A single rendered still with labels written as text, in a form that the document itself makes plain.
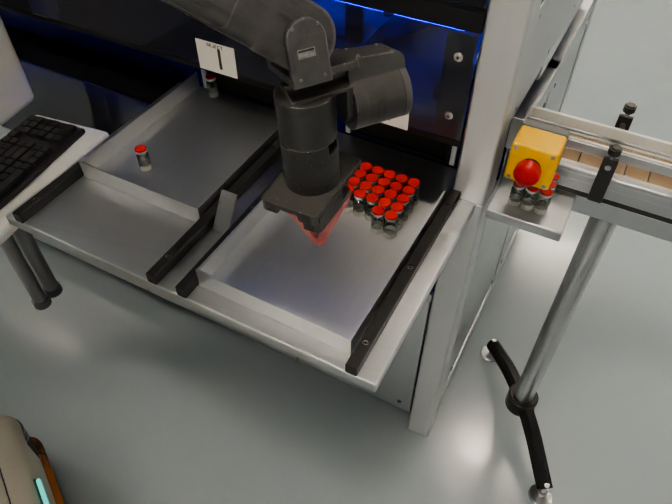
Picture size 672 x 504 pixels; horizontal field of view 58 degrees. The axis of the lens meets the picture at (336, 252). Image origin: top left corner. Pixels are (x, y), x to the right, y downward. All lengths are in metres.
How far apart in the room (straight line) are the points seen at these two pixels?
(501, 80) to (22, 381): 1.64
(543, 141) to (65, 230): 0.78
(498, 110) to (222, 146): 0.52
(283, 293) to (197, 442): 0.95
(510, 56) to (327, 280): 0.41
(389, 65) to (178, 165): 0.65
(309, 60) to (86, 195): 0.70
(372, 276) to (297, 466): 0.90
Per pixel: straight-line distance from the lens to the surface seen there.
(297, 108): 0.54
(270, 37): 0.52
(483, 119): 0.97
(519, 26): 0.89
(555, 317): 1.43
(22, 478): 1.58
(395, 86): 0.58
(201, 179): 1.12
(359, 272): 0.93
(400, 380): 1.59
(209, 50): 1.18
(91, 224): 1.09
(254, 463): 1.74
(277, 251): 0.97
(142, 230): 1.05
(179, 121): 1.27
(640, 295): 2.28
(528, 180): 0.96
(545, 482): 1.71
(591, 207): 1.15
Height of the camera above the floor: 1.59
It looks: 47 degrees down
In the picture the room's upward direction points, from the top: straight up
